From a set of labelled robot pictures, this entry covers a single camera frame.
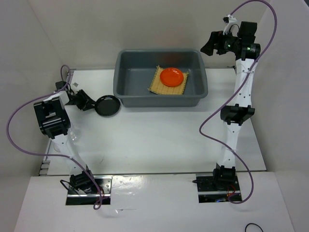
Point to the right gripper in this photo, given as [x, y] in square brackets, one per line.
[216, 37]

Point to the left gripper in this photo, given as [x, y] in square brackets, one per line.
[84, 106]

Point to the black plate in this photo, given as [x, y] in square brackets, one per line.
[107, 106]

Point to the clear plastic cup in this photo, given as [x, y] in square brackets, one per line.
[73, 134]

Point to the orange plastic plate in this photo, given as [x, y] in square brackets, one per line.
[171, 77]

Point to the bamboo mat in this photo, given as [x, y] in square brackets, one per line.
[157, 87]

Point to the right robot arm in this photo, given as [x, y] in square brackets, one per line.
[239, 108]

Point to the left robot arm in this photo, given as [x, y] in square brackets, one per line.
[54, 122]

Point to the grey plastic bin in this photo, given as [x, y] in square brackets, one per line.
[135, 70]

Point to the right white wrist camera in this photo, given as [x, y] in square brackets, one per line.
[229, 20]

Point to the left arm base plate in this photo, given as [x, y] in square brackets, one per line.
[90, 197]

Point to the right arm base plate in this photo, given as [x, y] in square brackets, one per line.
[210, 191]

